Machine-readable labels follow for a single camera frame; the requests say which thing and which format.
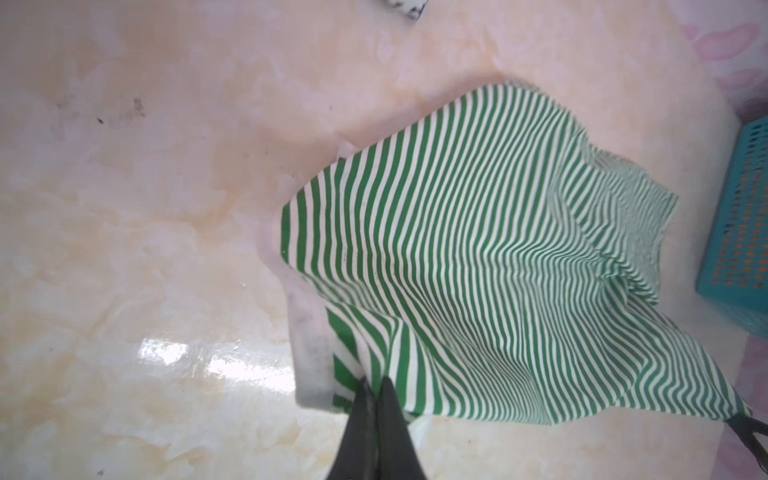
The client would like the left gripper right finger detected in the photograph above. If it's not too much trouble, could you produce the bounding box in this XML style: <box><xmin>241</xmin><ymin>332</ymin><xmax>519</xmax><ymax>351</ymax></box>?
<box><xmin>376</xmin><ymin>377</ymin><xmax>426</xmax><ymax>480</ymax></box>

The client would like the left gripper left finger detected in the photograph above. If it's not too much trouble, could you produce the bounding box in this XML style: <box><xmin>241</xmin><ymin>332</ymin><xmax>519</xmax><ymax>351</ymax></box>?
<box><xmin>327</xmin><ymin>378</ymin><xmax>378</xmax><ymax>480</ymax></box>

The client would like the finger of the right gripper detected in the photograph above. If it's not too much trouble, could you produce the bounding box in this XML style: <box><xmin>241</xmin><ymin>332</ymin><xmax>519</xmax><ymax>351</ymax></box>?
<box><xmin>726</xmin><ymin>414</ymin><xmax>768</xmax><ymax>473</ymax></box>

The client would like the green white striped garment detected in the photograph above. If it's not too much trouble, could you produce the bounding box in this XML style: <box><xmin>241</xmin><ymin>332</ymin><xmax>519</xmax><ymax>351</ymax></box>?
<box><xmin>279</xmin><ymin>83</ymin><xmax>750</xmax><ymax>425</ymax></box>

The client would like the teal plastic laundry basket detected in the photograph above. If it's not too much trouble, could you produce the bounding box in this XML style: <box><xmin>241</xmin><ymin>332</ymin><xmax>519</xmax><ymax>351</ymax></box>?
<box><xmin>696</xmin><ymin>117</ymin><xmax>767</xmax><ymax>339</ymax></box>

